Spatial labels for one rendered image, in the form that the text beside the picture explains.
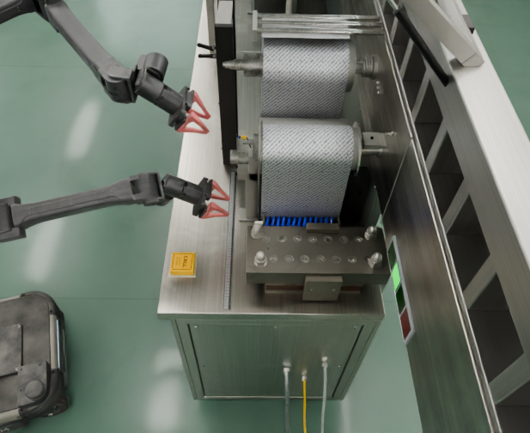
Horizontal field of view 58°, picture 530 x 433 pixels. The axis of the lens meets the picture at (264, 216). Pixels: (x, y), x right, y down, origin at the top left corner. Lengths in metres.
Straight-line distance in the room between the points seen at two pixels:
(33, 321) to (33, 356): 0.16
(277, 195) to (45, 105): 2.55
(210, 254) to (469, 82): 0.92
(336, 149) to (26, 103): 2.80
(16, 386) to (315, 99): 1.59
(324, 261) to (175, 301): 0.45
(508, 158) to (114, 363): 1.96
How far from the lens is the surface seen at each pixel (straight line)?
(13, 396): 2.22
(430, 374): 1.03
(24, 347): 2.28
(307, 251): 1.37
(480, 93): 0.92
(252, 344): 1.62
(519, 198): 0.77
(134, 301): 2.51
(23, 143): 3.44
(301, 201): 1.39
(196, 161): 1.77
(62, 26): 1.43
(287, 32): 1.38
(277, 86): 1.40
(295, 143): 1.26
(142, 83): 1.21
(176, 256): 1.49
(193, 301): 1.44
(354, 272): 1.35
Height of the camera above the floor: 2.16
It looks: 52 degrees down
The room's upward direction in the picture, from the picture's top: 2 degrees clockwise
